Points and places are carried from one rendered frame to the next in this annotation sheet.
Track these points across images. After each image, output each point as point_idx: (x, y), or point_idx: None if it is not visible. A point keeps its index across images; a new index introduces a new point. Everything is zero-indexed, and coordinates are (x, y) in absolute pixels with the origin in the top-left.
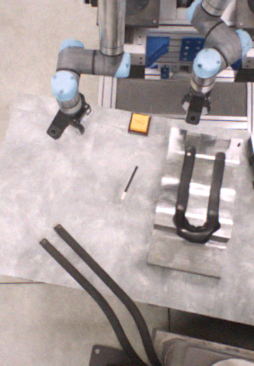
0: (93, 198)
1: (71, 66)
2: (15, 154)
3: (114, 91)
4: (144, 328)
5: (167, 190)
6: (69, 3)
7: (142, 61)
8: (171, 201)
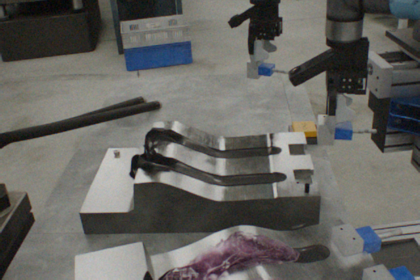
0: (194, 122)
1: None
2: (231, 79)
3: (392, 239)
4: (17, 132)
5: (206, 137)
6: None
7: (377, 88)
8: (188, 134)
